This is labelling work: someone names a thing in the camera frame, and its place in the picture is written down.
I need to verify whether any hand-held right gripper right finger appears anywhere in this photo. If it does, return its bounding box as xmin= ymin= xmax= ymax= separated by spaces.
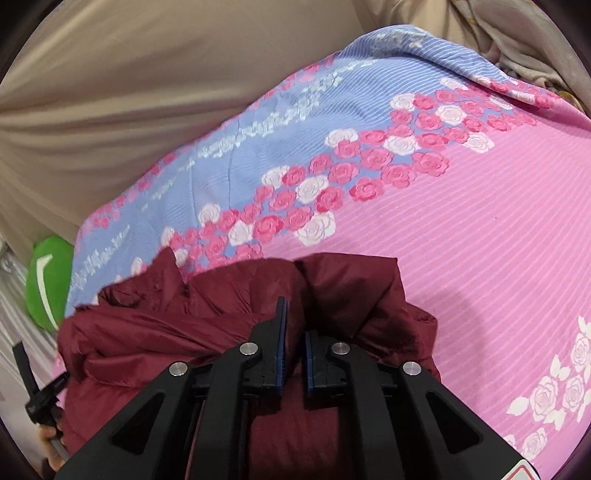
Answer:
xmin=302 ymin=329 xmax=539 ymax=480

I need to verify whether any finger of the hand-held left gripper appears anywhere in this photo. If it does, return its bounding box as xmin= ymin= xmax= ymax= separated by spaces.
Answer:
xmin=12 ymin=342 xmax=71 ymax=428

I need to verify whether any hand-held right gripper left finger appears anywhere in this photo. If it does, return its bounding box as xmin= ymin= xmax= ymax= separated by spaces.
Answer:
xmin=55 ymin=296 xmax=289 ymax=480

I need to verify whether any maroon puffer jacket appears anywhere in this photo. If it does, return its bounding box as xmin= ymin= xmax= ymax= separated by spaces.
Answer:
xmin=58 ymin=247 xmax=441 ymax=480

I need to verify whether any person's left hand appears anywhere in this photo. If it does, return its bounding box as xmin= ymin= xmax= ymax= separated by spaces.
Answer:
xmin=38 ymin=424 xmax=68 ymax=474

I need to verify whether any green plush cushion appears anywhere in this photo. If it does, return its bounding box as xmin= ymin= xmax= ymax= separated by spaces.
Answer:
xmin=25 ymin=235 xmax=77 ymax=334

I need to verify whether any pink blue floral bedsheet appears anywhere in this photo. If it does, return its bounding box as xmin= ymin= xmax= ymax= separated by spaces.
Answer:
xmin=51 ymin=25 xmax=591 ymax=476

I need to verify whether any beige curtain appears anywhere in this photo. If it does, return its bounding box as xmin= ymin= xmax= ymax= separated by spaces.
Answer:
xmin=0 ymin=0 xmax=467 ymax=261

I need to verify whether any grey blanket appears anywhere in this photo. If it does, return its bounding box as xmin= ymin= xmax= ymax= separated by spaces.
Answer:
xmin=443 ymin=0 xmax=580 ymax=100

